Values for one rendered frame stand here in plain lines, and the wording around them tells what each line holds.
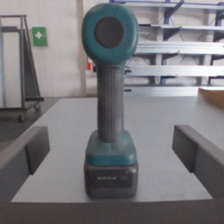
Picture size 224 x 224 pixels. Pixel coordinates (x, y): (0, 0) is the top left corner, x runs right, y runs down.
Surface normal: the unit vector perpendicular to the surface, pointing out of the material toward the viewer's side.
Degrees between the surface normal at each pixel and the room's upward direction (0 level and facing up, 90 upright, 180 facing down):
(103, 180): 90
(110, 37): 90
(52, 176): 0
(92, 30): 90
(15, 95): 78
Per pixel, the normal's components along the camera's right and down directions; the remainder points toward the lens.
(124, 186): 0.04, 0.26
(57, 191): 0.00, -0.96
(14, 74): 0.09, 0.06
